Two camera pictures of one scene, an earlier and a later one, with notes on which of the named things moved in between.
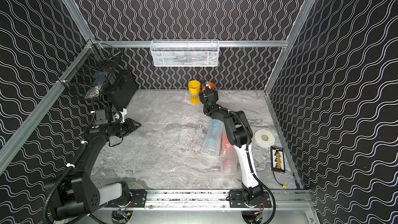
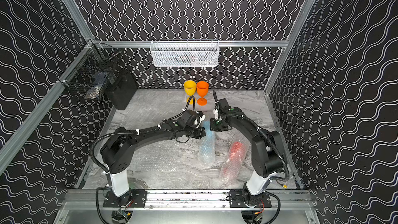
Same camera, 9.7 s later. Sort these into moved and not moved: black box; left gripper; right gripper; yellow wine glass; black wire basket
Moved: right gripper; yellow wine glass; left gripper
Not moved: black wire basket; black box
